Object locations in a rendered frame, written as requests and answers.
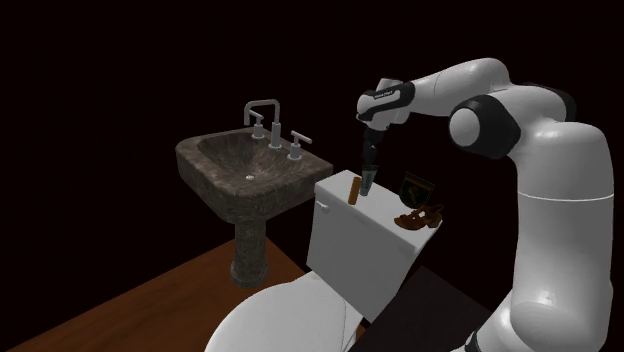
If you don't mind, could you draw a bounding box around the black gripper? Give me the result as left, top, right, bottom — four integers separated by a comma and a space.
359, 127, 386, 198

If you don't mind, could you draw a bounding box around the brown cylinder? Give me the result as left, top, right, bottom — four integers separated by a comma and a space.
347, 176, 363, 206

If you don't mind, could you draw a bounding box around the brown heeled sandal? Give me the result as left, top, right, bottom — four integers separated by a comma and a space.
393, 203, 445, 231

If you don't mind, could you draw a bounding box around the white toilet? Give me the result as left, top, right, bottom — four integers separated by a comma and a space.
203, 169, 438, 352

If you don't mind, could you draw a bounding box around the dark stone pedestal sink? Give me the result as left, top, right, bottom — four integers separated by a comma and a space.
175, 99, 335, 289

